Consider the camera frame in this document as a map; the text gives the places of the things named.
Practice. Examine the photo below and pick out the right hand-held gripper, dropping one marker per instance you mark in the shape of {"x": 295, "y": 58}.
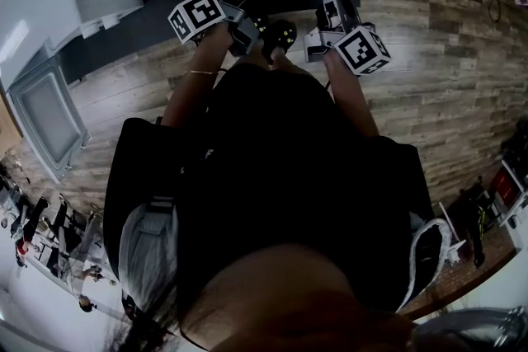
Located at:
{"x": 363, "y": 51}

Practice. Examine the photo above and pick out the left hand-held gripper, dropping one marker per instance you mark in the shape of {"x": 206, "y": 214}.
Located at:
{"x": 198, "y": 12}

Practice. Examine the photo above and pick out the person's left forearm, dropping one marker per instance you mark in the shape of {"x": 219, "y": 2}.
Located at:
{"x": 194, "y": 95}

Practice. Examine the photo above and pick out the person's right forearm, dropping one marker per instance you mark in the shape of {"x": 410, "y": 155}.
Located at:
{"x": 350, "y": 103}

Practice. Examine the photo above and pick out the black shoe with yellow charms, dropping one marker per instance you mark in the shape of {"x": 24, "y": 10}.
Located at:
{"x": 260, "y": 24}
{"x": 282, "y": 35}

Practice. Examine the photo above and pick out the person's bare leg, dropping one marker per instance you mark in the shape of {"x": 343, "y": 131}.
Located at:
{"x": 288, "y": 64}

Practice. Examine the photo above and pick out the person in dark shirt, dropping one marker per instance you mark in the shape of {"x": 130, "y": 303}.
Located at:
{"x": 280, "y": 177}

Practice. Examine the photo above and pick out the black bag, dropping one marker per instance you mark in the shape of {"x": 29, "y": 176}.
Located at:
{"x": 472, "y": 218}

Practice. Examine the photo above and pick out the white cabinet with red box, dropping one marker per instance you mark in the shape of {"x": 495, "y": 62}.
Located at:
{"x": 509, "y": 189}

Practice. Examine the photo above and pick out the white folding stand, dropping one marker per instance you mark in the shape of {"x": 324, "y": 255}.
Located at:
{"x": 453, "y": 243}

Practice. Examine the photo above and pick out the person's face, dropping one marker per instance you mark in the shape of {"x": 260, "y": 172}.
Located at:
{"x": 297, "y": 309}

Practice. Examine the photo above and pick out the white cluttered workbench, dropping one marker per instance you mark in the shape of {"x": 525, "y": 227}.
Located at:
{"x": 24, "y": 317}

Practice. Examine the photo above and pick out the grey head mount part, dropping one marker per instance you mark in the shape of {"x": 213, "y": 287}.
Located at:
{"x": 474, "y": 329}

